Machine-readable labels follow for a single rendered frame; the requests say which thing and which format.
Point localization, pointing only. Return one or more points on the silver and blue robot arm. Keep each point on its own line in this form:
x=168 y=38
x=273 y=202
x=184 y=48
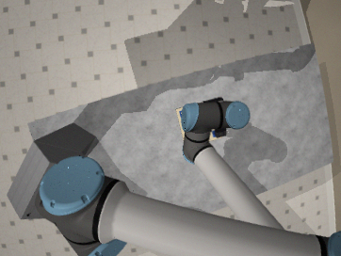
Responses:
x=78 y=198

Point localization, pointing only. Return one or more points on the blue and cream chessboard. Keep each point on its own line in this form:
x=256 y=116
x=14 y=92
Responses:
x=178 y=111

